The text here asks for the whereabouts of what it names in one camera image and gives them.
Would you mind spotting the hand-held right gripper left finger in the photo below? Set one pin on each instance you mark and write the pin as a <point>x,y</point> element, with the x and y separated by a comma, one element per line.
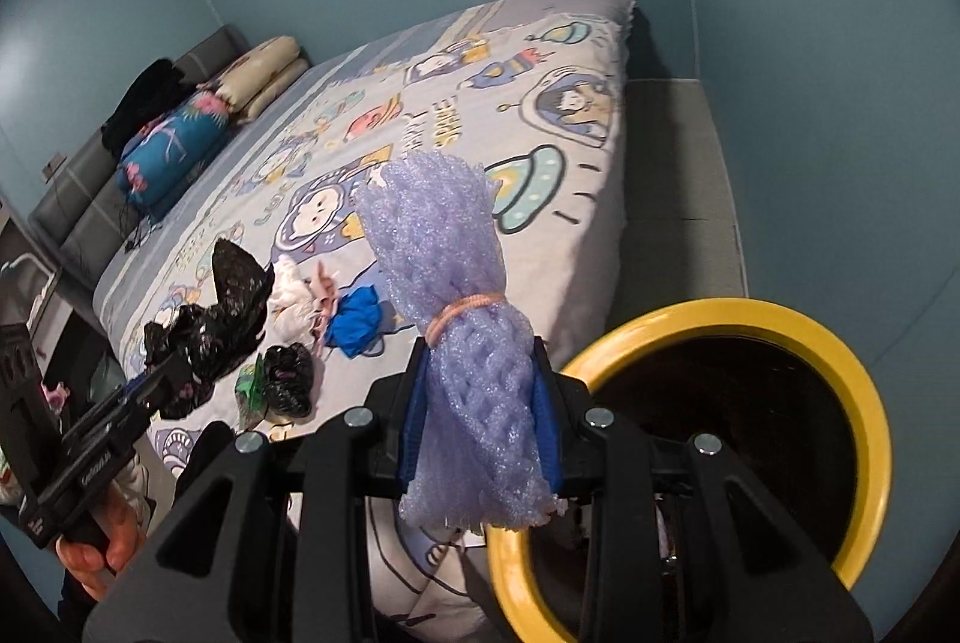
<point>416,418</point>

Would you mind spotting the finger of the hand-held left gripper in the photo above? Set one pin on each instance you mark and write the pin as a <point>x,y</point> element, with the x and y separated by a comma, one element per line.
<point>157,386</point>

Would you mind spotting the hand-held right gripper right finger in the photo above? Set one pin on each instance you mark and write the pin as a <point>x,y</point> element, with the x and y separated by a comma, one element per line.
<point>546,418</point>

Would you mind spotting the large black plastic bag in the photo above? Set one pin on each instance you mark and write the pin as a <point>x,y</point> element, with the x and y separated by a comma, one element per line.
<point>225,290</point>

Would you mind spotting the small knotted black plastic bag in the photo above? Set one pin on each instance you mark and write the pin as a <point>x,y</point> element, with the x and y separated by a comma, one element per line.
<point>289,380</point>

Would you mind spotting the banded purple foam net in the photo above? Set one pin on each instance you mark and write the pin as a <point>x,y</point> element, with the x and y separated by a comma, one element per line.
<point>450,253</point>

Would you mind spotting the yellow rimmed trash bin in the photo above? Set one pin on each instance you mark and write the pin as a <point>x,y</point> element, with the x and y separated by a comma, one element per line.
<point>720,317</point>

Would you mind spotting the person's left hand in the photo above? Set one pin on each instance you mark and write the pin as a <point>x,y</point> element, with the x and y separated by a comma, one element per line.
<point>105,538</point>

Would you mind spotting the green wrapper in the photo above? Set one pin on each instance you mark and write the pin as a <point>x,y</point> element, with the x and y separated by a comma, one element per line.
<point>251,392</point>

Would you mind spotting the blue cloth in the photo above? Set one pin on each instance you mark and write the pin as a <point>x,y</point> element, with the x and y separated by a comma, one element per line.
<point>356,320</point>

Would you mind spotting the white crumpled tissue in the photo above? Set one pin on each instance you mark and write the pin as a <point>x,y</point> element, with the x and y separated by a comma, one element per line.
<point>292,298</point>

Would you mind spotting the grey upholstered headboard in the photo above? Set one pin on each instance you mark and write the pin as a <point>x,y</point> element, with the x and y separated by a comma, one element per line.
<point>75,200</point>

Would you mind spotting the teal floral folded quilt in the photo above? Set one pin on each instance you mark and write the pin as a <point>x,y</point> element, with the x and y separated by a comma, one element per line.
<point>172,141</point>

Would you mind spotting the black clothes pile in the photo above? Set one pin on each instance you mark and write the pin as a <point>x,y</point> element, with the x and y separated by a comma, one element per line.
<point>150,96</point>

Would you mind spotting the bed with cartoon sheet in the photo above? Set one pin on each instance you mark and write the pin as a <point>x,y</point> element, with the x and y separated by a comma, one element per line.
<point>465,88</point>

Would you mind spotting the beige folded quilt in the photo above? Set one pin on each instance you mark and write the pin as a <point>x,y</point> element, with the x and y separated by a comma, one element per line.
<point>262,69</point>

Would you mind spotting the wall socket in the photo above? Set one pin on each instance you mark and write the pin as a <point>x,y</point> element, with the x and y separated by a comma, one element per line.
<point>54,168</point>

